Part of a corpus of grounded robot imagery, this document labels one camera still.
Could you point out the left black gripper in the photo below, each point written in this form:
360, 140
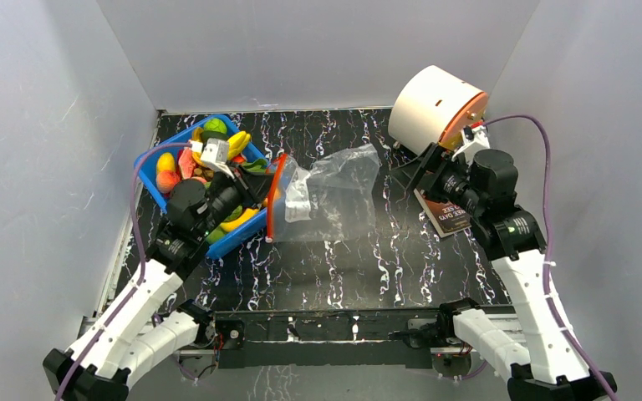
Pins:
257, 185

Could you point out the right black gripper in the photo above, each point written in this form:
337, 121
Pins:
433, 164

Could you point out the green leaf vegetable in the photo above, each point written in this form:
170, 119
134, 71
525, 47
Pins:
256, 166

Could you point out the clear zip top bag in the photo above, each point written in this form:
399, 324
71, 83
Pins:
330, 201

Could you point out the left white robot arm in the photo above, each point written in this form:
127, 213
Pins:
108, 359

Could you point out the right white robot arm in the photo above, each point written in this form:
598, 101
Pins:
548, 364

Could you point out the yellow banana bunch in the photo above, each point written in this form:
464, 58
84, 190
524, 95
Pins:
237, 143

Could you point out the dark book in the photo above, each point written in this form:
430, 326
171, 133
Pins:
447, 218

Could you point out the green avocado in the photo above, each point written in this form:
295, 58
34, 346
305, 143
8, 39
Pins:
207, 135

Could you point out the white cylindrical container orange lid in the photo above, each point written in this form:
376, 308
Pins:
434, 107

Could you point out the orange peach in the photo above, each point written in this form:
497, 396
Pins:
166, 180

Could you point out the yellow lemon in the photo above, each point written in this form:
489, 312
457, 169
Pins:
166, 163

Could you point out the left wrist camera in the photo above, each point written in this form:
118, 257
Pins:
214, 156

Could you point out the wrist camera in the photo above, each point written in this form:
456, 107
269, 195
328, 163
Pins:
214, 156
473, 139

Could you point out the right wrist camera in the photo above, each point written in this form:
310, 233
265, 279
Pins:
473, 139

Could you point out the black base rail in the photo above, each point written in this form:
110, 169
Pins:
408, 337

